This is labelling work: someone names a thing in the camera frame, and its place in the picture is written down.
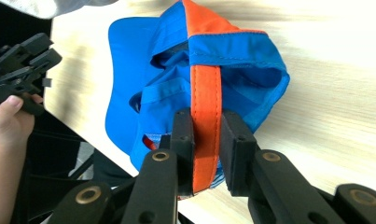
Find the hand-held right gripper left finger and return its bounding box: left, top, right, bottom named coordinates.
left=158, top=107, right=197, bottom=196

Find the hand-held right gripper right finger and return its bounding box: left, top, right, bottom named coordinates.
left=218, top=110, right=260, bottom=198

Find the blue and orange cap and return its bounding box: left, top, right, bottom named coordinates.
left=104, top=0, right=291, bottom=201

